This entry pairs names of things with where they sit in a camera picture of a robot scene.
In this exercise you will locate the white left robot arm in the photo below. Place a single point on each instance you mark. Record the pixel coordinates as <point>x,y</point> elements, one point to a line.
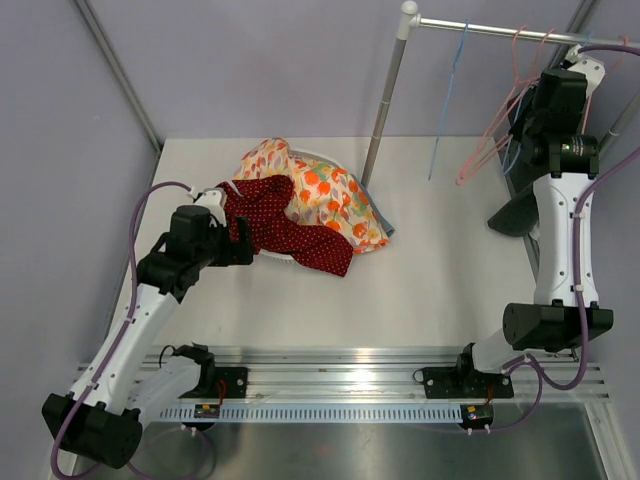
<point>103,415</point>

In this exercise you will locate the aluminium mounting rail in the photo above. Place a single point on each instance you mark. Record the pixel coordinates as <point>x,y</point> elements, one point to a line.
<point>385,375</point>

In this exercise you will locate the red polka dot skirt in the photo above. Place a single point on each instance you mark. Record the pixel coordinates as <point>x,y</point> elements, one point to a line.
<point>262,202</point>

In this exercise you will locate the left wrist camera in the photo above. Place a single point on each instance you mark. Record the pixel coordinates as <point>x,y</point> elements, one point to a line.
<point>210,198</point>

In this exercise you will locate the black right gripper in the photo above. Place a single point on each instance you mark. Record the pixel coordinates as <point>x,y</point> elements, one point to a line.
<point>517,129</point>

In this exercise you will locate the dark dotted skirt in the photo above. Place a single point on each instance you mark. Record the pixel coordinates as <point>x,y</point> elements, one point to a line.
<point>519,215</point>

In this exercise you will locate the light blue denim skirt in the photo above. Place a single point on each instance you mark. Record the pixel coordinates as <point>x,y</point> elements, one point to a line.
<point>386,225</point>

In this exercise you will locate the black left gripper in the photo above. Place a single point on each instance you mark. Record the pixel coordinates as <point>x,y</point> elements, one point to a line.
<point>235,253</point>

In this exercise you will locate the grey metal clothes rack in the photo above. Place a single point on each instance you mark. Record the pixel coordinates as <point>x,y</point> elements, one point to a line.
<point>411,19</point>

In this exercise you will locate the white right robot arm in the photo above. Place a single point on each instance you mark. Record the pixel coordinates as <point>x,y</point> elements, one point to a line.
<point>552,333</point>

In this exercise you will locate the orange floral skirt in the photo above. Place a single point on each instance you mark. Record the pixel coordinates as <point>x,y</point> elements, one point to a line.
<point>325,193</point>

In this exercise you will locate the white slotted cable duct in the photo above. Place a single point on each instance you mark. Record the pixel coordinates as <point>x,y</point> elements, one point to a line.
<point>288,413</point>

